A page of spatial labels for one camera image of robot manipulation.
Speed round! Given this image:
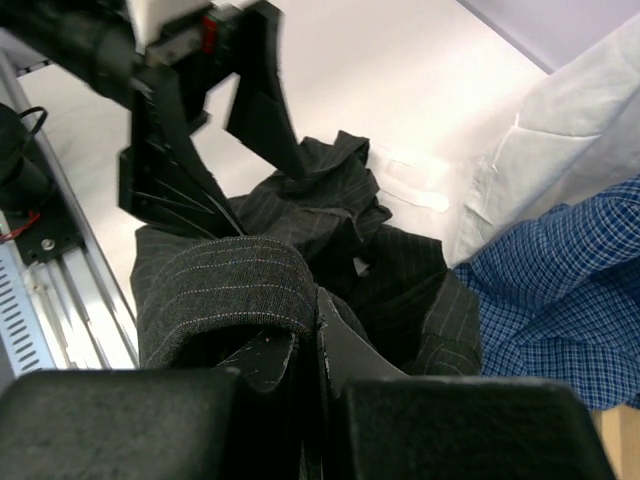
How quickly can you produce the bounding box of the wooden clothes rack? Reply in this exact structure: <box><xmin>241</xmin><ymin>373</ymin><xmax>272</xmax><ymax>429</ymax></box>
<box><xmin>591</xmin><ymin>405</ymin><xmax>640</xmax><ymax>480</ymax></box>

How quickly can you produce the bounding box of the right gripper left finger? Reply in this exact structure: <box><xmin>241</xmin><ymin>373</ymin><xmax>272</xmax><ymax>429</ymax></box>
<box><xmin>1</xmin><ymin>332</ymin><xmax>302</xmax><ymax>479</ymax></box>

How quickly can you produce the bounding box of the black pinstripe shirt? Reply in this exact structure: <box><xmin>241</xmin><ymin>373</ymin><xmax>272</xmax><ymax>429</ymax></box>
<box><xmin>131</xmin><ymin>132</ymin><xmax>482</xmax><ymax>375</ymax></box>

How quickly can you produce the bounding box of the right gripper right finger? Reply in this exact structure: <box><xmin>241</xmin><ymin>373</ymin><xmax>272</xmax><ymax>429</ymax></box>
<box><xmin>316</xmin><ymin>290</ymin><xmax>614</xmax><ymax>479</ymax></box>

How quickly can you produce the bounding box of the grey slotted cable duct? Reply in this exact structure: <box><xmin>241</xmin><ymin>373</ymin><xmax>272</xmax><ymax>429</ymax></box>
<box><xmin>1</xmin><ymin>241</ymin><xmax>56</xmax><ymax>377</ymax></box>

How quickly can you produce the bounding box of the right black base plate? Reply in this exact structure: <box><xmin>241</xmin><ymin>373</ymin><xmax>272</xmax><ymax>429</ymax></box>
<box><xmin>1</xmin><ymin>104</ymin><xmax>85</xmax><ymax>265</ymax></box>

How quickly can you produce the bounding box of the aluminium mounting rail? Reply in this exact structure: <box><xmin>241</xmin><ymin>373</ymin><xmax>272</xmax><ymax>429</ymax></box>
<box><xmin>0</xmin><ymin>49</ymin><xmax>141</xmax><ymax>371</ymax></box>

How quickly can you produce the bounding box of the white shirt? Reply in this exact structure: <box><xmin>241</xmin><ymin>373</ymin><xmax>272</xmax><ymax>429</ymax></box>
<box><xmin>370</xmin><ymin>17</ymin><xmax>639</xmax><ymax>267</ymax></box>

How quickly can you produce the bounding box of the blue checked shirt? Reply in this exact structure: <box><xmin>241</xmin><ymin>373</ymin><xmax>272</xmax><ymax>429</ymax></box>
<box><xmin>454</xmin><ymin>177</ymin><xmax>639</xmax><ymax>410</ymax></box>

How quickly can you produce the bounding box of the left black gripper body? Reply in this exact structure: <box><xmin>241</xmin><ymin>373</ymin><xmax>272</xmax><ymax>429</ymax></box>
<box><xmin>1</xmin><ymin>1</ymin><xmax>237</xmax><ymax>95</ymax></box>

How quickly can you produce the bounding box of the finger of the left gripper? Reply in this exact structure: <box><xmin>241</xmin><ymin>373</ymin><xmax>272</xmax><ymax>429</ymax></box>
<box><xmin>226</xmin><ymin>1</ymin><xmax>307</xmax><ymax>180</ymax></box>
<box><xmin>118</xmin><ymin>67</ymin><xmax>245</xmax><ymax>238</ymax></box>

